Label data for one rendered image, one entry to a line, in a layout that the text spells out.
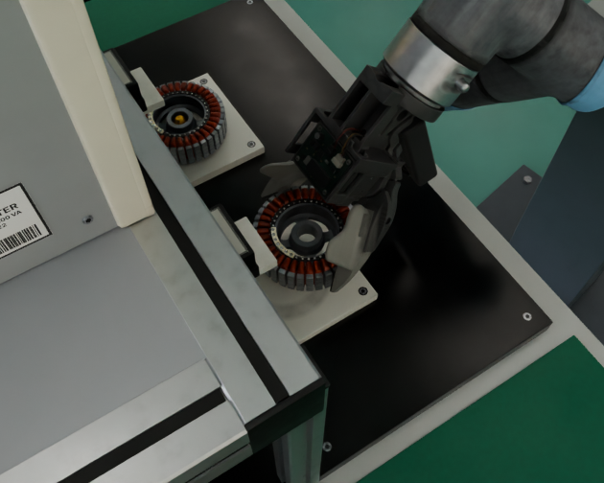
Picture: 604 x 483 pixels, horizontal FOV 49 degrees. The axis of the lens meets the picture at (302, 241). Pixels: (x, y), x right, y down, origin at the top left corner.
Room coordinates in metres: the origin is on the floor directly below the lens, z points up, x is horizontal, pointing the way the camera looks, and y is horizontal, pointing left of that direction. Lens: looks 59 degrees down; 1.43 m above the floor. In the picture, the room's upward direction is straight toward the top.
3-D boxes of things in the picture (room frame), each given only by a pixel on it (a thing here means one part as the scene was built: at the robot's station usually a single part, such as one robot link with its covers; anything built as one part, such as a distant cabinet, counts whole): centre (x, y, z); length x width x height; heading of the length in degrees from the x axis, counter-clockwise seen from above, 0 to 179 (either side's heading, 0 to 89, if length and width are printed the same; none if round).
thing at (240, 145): (0.55, 0.15, 0.78); 0.15 x 0.15 x 0.01; 32
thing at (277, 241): (0.36, -0.01, 0.84); 0.11 x 0.11 x 0.04
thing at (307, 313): (0.35, 0.02, 0.78); 0.15 x 0.15 x 0.01; 32
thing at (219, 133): (0.55, 0.15, 0.80); 0.11 x 0.11 x 0.04
